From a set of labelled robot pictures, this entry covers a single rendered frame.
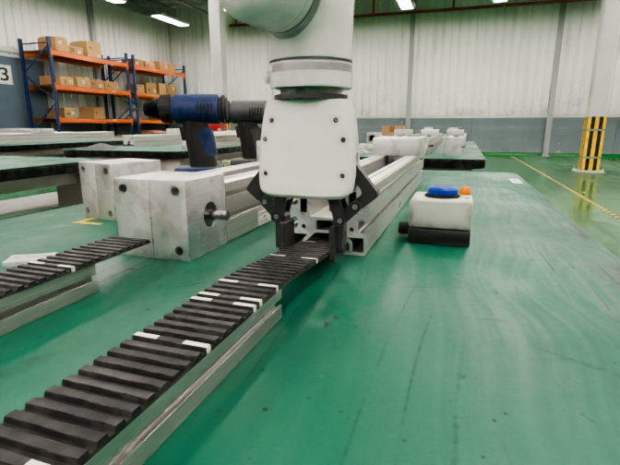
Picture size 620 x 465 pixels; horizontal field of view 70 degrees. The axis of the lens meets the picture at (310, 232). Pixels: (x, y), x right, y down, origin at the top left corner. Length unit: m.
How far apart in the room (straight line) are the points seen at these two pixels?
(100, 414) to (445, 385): 0.19
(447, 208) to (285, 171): 0.24
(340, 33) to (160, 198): 0.27
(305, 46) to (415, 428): 0.33
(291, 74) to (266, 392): 0.29
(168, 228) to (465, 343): 0.35
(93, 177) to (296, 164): 0.46
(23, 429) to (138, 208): 0.37
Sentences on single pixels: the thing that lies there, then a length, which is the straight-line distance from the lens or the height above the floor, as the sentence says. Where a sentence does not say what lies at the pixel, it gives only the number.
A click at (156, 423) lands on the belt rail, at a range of 0.26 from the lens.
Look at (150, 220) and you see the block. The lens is 0.56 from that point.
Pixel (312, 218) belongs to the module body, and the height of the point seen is 0.82.
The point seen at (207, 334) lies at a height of 0.81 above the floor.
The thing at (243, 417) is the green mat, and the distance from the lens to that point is 0.27.
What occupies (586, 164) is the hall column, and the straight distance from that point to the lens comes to 10.72.
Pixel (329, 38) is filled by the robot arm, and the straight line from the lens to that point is 0.45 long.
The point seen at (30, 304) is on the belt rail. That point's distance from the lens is 0.44.
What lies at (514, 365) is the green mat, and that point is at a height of 0.78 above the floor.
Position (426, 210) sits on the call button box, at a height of 0.83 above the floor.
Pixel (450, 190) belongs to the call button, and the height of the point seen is 0.85.
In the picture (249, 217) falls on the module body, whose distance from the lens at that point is 0.67.
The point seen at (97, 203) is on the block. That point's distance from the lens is 0.84.
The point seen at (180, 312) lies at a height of 0.81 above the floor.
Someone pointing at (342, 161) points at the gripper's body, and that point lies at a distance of 0.44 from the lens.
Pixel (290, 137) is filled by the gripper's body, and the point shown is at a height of 0.92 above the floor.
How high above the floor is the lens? 0.94
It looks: 14 degrees down
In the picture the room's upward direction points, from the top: straight up
